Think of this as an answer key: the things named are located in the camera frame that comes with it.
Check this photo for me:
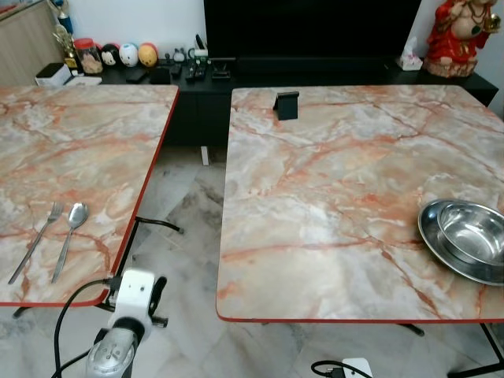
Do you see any silver metal spoon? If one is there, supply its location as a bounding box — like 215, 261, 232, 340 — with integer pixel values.
51, 203, 90, 284

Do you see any silver metal fork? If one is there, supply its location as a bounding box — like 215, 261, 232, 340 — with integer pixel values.
8, 202, 64, 285

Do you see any marble pattern folding table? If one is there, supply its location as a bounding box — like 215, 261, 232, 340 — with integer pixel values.
0, 85, 180, 320
217, 85, 504, 378

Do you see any stainless steel plate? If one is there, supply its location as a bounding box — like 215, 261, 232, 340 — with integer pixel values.
417, 199, 504, 286

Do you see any black phone stand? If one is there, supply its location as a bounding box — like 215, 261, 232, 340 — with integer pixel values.
273, 91, 300, 120

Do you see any orange egg shaped figure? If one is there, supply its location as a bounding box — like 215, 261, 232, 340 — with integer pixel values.
139, 43, 158, 68

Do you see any white egg shaped figure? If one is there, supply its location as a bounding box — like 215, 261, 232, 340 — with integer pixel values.
120, 43, 139, 68

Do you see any small white box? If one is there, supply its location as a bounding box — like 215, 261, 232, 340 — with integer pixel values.
35, 63, 72, 86

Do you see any black egg shaped figure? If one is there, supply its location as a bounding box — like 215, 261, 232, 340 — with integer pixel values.
101, 43, 120, 68

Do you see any green and white mug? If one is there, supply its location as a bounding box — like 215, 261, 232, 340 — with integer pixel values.
187, 35, 209, 68

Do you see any red lid glass jar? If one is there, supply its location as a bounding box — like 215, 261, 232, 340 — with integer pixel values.
75, 38, 103, 76

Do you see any gold trophy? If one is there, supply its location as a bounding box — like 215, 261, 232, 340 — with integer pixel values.
49, 0, 80, 72

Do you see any light wooden cabinet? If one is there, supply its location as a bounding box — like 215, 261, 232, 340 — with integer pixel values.
0, 0, 64, 87

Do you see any red laughing buddha statue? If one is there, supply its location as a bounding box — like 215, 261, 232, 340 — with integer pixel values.
425, 0, 493, 77

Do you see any black television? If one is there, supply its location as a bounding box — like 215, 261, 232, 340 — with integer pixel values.
203, 0, 422, 60

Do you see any white tissue box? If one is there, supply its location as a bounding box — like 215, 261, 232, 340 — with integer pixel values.
398, 35, 426, 72

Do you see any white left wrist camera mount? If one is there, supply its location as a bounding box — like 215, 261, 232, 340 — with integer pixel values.
117, 270, 158, 332

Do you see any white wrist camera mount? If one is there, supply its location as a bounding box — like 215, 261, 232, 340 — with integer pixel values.
117, 270, 158, 332
343, 358, 372, 378

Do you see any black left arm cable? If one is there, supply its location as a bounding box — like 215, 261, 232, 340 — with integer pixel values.
54, 276, 119, 378

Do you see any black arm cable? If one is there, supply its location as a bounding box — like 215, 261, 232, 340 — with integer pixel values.
54, 276, 119, 378
311, 361, 347, 378

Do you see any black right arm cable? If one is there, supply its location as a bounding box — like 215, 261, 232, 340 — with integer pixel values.
311, 361, 347, 378

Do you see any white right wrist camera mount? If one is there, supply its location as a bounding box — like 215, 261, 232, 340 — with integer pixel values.
343, 358, 372, 378

